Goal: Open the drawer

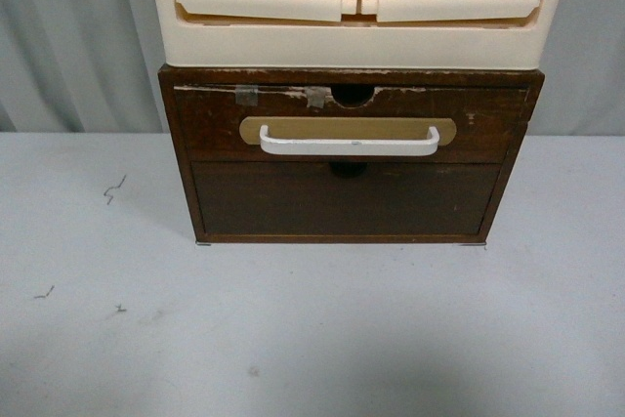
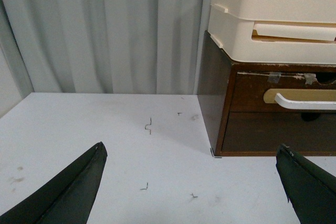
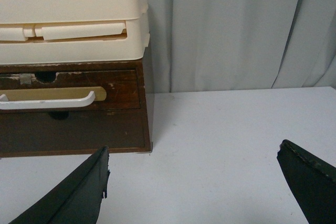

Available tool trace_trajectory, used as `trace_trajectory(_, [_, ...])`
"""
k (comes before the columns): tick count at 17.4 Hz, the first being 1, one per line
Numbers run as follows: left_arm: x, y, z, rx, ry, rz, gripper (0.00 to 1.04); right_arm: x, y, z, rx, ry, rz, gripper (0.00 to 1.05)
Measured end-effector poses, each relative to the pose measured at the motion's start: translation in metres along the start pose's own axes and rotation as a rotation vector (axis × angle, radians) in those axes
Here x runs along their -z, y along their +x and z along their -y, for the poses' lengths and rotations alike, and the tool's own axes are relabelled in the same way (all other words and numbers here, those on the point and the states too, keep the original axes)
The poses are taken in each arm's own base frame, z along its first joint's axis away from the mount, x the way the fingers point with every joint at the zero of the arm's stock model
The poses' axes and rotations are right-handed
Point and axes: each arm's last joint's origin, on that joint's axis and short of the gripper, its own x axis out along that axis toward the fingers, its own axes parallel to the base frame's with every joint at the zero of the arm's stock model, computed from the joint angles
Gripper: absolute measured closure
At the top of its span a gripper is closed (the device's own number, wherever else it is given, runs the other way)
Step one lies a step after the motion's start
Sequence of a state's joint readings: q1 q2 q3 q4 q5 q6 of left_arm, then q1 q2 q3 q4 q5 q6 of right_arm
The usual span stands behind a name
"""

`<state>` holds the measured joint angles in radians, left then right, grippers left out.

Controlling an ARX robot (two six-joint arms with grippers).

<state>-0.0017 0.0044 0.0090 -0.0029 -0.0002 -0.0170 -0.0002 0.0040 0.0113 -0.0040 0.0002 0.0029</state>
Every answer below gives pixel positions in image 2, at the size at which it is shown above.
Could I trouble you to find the white drawer handle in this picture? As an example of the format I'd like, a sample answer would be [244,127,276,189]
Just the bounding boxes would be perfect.
[274,93,335,111]

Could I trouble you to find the cream plastic organizer box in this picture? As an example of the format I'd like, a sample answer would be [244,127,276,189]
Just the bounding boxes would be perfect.
[208,0,335,65]

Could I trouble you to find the lower wooden drawer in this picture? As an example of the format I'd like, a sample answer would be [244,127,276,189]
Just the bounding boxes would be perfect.
[221,112,335,156]

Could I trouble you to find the wooden drawer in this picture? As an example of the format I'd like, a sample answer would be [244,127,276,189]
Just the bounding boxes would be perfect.
[221,112,335,156]
[230,72,335,112]

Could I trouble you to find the dark brown wooden drawer cabinet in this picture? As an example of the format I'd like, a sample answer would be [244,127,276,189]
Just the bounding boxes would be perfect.
[197,32,335,157]

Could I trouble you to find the upper wooden drawer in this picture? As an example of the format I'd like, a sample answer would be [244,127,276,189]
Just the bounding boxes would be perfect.
[230,72,335,112]

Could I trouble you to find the grey curtain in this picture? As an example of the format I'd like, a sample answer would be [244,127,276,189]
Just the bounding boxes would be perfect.
[0,0,336,119]

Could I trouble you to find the cream plastic organizer drawer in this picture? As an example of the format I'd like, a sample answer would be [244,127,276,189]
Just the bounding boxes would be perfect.
[251,22,335,44]

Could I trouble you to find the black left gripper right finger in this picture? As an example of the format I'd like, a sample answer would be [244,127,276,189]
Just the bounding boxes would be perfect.
[276,144,335,223]

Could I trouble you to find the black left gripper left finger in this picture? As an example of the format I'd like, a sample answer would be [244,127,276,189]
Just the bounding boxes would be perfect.
[1,142,108,223]

